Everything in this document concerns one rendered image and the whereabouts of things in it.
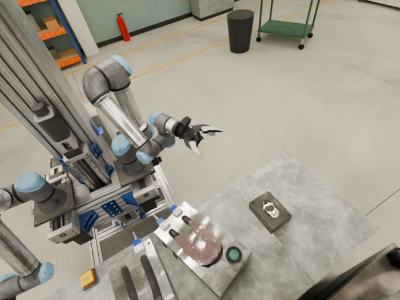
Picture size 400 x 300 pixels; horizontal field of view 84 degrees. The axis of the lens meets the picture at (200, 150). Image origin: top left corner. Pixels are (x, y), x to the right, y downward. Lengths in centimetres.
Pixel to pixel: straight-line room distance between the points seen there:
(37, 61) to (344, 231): 174
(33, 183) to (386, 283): 182
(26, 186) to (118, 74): 73
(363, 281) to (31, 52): 184
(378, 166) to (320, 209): 158
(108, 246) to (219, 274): 126
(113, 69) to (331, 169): 237
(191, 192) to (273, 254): 132
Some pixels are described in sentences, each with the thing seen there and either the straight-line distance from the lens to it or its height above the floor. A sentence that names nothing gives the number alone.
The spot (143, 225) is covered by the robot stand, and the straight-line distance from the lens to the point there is 220.
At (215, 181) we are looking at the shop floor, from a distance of 252.
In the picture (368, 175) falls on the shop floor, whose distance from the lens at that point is 293.
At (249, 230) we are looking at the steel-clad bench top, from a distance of 142.
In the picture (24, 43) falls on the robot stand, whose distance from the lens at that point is 120.
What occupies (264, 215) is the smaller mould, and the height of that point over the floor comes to 87.
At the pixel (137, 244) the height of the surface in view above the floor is 90.
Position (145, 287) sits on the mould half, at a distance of 132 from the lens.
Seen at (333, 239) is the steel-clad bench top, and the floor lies 80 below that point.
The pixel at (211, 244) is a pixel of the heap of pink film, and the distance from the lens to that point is 129.
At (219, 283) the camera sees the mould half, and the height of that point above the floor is 91.
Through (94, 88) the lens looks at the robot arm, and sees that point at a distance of 107.
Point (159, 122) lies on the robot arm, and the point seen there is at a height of 146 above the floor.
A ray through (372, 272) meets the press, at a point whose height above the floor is 79.
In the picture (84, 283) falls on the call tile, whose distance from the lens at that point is 152.
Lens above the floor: 213
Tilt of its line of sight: 49 degrees down
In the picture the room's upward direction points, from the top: 10 degrees counter-clockwise
